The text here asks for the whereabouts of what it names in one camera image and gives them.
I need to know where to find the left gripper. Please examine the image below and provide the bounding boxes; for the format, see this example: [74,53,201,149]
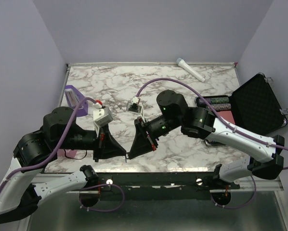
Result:
[56,122,128,162]

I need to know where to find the white microphone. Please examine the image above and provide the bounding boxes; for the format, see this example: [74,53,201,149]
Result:
[176,58,205,82]

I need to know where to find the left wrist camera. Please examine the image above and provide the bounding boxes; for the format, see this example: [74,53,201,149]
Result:
[92,101,113,134]

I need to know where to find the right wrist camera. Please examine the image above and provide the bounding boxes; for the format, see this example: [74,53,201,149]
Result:
[126,96,146,122]

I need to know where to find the black poker chip case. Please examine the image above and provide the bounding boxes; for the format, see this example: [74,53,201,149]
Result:
[196,73,288,147]

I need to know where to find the purple metronome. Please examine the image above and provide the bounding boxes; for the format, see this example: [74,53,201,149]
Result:
[64,85,88,117]

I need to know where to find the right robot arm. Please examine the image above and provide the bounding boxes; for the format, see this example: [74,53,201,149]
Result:
[128,90,284,189]

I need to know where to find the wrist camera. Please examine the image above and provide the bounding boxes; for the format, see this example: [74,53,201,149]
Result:
[92,101,113,134]
[126,96,146,122]

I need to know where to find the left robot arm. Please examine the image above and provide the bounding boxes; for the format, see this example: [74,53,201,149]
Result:
[0,106,127,224]

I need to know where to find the pink metronome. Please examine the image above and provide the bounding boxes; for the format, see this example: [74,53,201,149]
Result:
[57,149,77,158]

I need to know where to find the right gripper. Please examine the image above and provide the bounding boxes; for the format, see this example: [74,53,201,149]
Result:
[129,115,182,160]

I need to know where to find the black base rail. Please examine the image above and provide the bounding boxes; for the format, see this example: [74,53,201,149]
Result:
[69,165,241,202]

